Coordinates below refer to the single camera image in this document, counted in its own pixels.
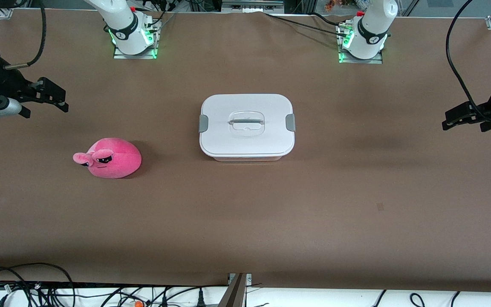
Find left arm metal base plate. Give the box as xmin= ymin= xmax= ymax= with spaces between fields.
xmin=337 ymin=21 xmax=384 ymax=64

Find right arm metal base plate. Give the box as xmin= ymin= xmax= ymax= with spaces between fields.
xmin=113 ymin=19 xmax=161 ymax=60

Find black rail strip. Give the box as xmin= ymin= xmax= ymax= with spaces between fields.
xmin=0 ymin=280 xmax=229 ymax=292

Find pink plush toy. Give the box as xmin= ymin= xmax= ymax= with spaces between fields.
xmin=73 ymin=138 xmax=142 ymax=179

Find aluminium profile beam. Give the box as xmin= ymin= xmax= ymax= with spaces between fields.
xmin=218 ymin=273 xmax=252 ymax=307

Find white box lid grey latches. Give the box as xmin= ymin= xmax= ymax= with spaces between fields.
xmin=199 ymin=94 xmax=296 ymax=157

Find black cable across table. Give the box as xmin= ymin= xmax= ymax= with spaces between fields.
xmin=265 ymin=12 xmax=352 ymax=40

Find silver frame extrusion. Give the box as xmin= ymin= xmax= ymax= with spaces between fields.
xmin=221 ymin=0 xmax=285 ymax=14

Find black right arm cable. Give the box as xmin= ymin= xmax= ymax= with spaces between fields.
xmin=0 ymin=0 xmax=48 ymax=71

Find black looped floor cable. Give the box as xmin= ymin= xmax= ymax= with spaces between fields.
xmin=0 ymin=262 xmax=76 ymax=307

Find pink translucent plastic box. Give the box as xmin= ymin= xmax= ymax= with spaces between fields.
xmin=211 ymin=153 xmax=284 ymax=162

